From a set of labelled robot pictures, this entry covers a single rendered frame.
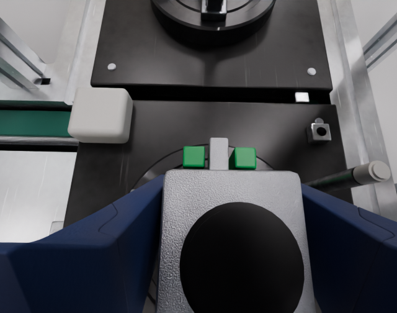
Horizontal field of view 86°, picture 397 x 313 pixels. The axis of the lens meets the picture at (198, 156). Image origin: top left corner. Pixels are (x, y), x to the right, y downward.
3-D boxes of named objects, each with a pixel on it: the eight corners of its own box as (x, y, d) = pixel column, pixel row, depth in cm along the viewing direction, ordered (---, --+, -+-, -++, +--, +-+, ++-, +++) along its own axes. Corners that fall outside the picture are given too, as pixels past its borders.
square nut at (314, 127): (325, 144, 19) (332, 140, 18) (307, 143, 19) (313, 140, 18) (322, 128, 20) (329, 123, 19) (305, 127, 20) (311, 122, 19)
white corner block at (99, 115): (134, 150, 21) (120, 135, 17) (88, 149, 21) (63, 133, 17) (139, 108, 22) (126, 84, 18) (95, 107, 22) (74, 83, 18)
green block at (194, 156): (202, 182, 16) (205, 167, 11) (186, 182, 16) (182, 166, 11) (202, 166, 16) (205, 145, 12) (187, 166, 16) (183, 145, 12)
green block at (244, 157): (239, 183, 16) (257, 168, 11) (223, 182, 16) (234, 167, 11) (239, 167, 16) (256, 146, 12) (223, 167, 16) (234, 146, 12)
